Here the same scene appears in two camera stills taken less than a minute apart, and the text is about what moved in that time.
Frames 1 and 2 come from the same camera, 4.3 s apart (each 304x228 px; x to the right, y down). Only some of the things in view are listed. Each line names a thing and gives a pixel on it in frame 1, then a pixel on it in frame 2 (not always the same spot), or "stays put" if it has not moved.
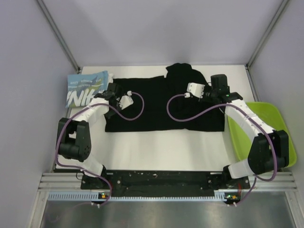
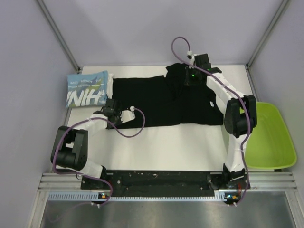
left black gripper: x=109 y=114 → x=118 y=114
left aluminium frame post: x=59 y=36 stays put
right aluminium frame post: x=279 y=11 stays put
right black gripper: x=205 y=89 → x=187 y=82
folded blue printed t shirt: x=81 y=88 stays put
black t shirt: x=162 y=102 stays put
